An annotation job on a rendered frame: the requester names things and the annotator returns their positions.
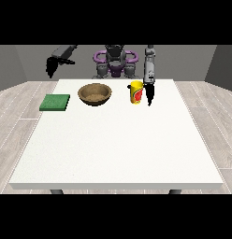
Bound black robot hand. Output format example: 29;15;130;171
45;56;77;79
126;81;155;107

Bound yellow cup with melon print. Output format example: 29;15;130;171
130;80;144;105

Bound green square pad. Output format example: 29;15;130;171
38;93;71;112

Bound brown wooden bowl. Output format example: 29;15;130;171
77;82;113;106

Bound grey robot trunk purple rings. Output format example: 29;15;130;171
91;45;140;80

